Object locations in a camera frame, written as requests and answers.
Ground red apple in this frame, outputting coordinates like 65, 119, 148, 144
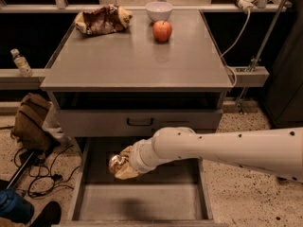
152, 21, 172, 42

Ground white bowl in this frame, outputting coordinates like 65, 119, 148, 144
145, 1, 173, 22

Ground crumpled brown chip bag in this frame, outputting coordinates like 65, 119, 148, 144
74, 4, 133, 36

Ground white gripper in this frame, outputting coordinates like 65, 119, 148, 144
115, 139, 165, 180

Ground white cable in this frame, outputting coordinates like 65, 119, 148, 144
220, 7, 252, 88

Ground metal tripod pole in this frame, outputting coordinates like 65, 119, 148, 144
235, 0, 287, 114

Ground black floor cables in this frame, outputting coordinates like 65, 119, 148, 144
12, 144, 81, 199

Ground grey drawer cabinet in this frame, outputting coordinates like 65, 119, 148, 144
40, 7, 235, 227

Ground clear plastic water bottle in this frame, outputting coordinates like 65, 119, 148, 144
10, 48, 33, 78

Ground brown backpack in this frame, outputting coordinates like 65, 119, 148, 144
11, 93, 60, 151

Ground black shoe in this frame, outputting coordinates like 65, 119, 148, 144
29, 201, 62, 227

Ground closed grey top drawer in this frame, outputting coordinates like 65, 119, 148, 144
56, 109, 223, 137

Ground open grey middle drawer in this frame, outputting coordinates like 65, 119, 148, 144
67, 137, 220, 227

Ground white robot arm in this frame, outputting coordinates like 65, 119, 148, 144
109, 128, 303, 183

